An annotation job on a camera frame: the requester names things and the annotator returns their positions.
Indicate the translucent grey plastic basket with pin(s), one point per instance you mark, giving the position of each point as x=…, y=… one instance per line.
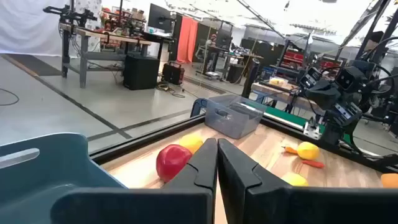
x=230, y=124

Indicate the black floor mat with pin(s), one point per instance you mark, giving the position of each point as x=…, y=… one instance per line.
x=34, y=65

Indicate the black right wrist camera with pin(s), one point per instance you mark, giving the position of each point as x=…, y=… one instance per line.
x=349, y=79

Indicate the dark teal plastic basket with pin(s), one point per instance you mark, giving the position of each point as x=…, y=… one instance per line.
x=62, y=180

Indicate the green floor mat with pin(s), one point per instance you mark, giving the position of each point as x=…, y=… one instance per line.
x=289, y=119

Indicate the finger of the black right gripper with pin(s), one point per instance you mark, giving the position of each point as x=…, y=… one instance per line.
x=315, y=95
x=332, y=95

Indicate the wooden side table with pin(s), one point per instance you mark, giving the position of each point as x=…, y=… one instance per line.
x=280, y=95

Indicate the wooden workbench grey legs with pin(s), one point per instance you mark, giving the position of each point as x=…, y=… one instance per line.
x=83, y=62

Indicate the blue curved object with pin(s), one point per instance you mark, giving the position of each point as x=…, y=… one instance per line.
x=196, y=104

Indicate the person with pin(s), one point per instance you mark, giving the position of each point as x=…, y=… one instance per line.
x=213, y=39

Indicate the black monitor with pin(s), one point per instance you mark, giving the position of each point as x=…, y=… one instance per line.
x=160, y=17

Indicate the small orange pepper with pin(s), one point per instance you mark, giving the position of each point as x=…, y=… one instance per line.
x=291, y=150

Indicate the black aluminium table frame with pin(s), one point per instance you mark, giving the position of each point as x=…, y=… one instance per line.
x=140, y=143

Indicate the red black equipment box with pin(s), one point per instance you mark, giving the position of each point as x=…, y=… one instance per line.
x=172, y=74

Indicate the black bench robot arm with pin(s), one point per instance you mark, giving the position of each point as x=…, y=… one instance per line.
x=70, y=15

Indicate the yellow tray object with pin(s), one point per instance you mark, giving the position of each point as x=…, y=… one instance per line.
x=278, y=81

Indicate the orange curtain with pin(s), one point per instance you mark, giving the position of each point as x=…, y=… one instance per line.
x=186, y=40

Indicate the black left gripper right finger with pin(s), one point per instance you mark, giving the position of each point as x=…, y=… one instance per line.
x=280, y=208

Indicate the orange mango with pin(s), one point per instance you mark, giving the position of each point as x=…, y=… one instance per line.
x=390, y=180

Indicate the black post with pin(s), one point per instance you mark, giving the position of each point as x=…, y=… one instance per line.
x=250, y=81

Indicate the red storage bins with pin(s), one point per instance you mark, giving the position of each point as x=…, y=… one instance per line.
x=292, y=57

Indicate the white curtain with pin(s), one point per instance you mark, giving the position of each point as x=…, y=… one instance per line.
x=28, y=28

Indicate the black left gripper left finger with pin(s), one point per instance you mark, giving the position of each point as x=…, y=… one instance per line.
x=186, y=205

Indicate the black computer tower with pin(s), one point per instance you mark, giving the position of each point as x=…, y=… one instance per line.
x=141, y=73

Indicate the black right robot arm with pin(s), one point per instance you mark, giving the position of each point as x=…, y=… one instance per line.
x=337, y=135

